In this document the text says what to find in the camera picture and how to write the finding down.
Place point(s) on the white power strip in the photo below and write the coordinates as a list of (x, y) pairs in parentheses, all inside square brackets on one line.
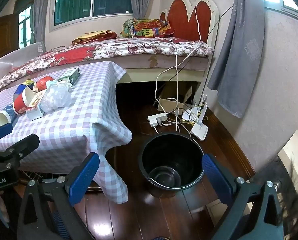
[(156, 118)]

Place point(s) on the beige bed frame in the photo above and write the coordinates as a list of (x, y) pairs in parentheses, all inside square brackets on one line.
[(151, 76)]

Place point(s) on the mauve mattress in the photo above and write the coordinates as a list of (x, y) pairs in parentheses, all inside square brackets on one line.
[(176, 63)]

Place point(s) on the colourful patterned pillow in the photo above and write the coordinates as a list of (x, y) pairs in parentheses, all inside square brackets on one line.
[(144, 28)]

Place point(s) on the cardboard box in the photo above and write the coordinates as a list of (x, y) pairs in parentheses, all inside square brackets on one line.
[(166, 103)]

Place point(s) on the checkered tablecloth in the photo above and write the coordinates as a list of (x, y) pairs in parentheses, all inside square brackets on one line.
[(71, 122)]

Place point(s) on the printed white paper box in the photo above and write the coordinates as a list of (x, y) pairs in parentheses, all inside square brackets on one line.
[(36, 113)]

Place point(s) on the clear plastic bag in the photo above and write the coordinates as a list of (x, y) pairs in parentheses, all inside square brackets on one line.
[(55, 97)]

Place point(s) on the white router with antennas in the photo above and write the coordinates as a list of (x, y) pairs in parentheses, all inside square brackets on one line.
[(189, 113)]

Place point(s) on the blue white paper cup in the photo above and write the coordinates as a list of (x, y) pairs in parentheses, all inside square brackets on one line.
[(7, 112)]

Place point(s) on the black plastic bucket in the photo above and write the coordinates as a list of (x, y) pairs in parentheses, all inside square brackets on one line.
[(164, 155)]

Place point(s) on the large sliding window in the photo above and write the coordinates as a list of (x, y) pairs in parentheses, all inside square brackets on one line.
[(111, 0)]

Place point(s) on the red paper cup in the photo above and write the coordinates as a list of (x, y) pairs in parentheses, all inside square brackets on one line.
[(20, 105)]

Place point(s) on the brown wooden door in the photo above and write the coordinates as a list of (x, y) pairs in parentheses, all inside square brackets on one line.
[(3, 37)]

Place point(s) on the flat white router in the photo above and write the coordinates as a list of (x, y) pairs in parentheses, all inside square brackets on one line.
[(199, 131)]

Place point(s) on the floral bedspread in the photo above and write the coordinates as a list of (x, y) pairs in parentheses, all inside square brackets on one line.
[(139, 47)]

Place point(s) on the yellow plastic bag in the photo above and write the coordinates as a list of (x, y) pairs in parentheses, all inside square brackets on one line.
[(29, 82)]

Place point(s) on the clear plastic sheet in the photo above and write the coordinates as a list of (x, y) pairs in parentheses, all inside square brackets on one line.
[(18, 55)]

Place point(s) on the folded yellow red blanket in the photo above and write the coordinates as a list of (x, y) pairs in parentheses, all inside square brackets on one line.
[(93, 37)]

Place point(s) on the red heart-shaped headboard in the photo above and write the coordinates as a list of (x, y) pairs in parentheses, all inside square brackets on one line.
[(181, 22)]

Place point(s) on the narrow window beside door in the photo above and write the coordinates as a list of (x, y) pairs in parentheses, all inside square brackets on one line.
[(23, 27)]

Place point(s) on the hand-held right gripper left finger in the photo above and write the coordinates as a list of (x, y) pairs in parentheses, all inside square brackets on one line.
[(85, 177)]

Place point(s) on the green white carton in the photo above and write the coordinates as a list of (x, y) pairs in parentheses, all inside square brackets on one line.
[(71, 75)]

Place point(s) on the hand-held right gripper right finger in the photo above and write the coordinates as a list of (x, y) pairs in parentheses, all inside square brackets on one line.
[(216, 180)]

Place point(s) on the long grey curtain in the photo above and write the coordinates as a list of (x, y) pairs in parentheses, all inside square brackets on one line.
[(239, 55)]

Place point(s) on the red plastic bag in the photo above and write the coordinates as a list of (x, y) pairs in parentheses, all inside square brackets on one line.
[(42, 82)]

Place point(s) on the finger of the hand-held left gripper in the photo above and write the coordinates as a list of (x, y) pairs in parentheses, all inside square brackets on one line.
[(23, 143), (0, 131)]

